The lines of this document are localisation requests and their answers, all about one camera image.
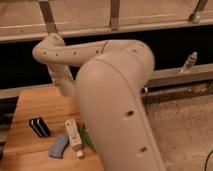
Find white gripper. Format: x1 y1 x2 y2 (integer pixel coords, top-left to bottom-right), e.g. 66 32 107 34
48 64 72 82

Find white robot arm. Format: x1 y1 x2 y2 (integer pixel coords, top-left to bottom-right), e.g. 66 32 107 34
32 33 166 171

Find black white striped eraser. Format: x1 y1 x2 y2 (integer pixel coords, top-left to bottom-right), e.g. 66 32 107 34
29 117 51 138

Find white remote controller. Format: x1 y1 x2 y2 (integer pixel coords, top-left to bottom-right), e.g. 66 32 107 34
65 119 84 158

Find green bowl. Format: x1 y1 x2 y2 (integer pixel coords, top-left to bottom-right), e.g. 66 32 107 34
81 124 95 148

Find white bottle on ledge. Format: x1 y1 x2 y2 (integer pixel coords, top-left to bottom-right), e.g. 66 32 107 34
181 52 197 73

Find left metal bracket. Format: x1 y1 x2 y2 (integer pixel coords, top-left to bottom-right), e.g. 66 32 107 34
38 0 57 34

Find metal bracket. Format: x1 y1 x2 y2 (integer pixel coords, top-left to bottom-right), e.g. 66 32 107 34
38 0 57 34
188 0 208 23
110 0 120 31

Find middle metal bracket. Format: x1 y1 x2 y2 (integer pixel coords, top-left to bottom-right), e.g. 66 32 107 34
110 0 120 31

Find right metal bracket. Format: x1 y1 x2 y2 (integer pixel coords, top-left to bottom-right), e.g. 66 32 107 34
188 0 208 23

